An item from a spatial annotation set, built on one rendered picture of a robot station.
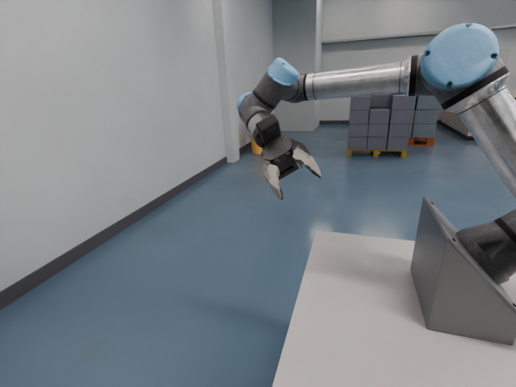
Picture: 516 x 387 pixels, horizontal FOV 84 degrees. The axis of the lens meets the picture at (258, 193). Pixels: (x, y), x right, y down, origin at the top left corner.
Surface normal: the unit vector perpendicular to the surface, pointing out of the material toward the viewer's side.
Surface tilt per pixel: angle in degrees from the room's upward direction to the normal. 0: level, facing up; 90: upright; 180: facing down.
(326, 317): 0
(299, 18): 90
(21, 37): 90
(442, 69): 75
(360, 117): 90
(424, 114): 90
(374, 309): 0
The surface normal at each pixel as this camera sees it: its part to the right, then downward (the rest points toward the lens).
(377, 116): -0.32, 0.36
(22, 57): 0.95, 0.07
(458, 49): -0.51, 0.08
